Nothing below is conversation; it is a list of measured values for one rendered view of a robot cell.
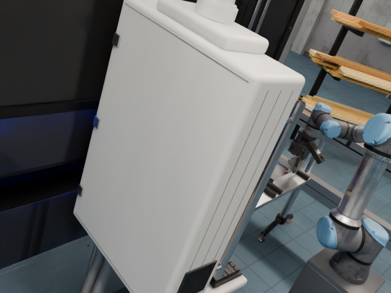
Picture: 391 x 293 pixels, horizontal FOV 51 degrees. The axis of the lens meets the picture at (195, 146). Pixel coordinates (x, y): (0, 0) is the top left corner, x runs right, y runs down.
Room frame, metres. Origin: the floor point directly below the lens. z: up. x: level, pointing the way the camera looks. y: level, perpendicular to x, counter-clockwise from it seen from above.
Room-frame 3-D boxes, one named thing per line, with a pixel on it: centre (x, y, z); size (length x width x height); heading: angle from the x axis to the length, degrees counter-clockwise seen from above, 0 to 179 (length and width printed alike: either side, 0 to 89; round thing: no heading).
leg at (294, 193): (2.65, -0.80, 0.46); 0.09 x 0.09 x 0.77; 58
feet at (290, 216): (2.65, -0.80, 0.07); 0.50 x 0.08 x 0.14; 148
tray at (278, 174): (1.83, -0.31, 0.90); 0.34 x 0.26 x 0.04; 58
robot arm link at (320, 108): (1.81, -0.48, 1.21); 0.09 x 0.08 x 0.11; 16
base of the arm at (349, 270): (1.36, -0.75, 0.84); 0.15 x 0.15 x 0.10
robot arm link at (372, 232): (1.36, -0.74, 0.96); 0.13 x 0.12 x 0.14; 106
